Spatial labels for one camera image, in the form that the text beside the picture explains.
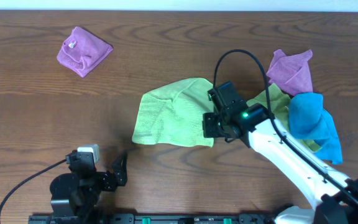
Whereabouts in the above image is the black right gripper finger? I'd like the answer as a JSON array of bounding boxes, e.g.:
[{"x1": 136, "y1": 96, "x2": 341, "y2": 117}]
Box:
[
  {"x1": 203, "y1": 113, "x2": 229, "y2": 138},
  {"x1": 111, "y1": 152, "x2": 127, "y2": 186}
]

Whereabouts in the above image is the light green cloth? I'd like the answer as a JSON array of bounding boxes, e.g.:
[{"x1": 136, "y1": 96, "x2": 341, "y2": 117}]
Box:
[{"x1": 132, "y1": 78, "x2": 214, "y2": 147}]

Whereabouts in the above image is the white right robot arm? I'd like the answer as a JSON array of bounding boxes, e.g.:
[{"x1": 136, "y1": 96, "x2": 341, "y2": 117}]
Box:
[{"x1": 132, "y1": 78, "x2": 358, "y2": 223}]

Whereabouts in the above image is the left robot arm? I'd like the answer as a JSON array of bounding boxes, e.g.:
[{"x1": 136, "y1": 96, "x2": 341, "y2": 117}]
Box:
[{"x1": 50, "y1": 151, "x2": 126, "y2": 224}]

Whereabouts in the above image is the olive green cloth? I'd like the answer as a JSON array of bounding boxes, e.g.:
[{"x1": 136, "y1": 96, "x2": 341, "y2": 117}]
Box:
[{"x1": 246, "y1": 83, "x2": 321, "y2": 152}]

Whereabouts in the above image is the blue cloth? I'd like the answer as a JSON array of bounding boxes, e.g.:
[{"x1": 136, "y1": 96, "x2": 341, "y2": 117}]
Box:
[{"x1": 288, "y1": 92, "x2": 343, "y2": 164}]

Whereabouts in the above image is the crumpled purple cloth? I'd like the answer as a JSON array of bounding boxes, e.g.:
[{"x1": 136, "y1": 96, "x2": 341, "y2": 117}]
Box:
[{"x1": 267, "y1": 49, "x2": 313, "y2": 96}]

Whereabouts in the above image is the folded purple cloth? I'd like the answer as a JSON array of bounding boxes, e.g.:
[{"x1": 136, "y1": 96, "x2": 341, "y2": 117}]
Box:
[{"x1": 57, "y1": 27, "x2": 113, "y2": 78}]

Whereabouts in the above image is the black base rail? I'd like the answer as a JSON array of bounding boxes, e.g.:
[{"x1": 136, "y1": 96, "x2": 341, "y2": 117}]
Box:
[{"x1": 27, "y1": 213, "x2": 275, "y2": 224}]

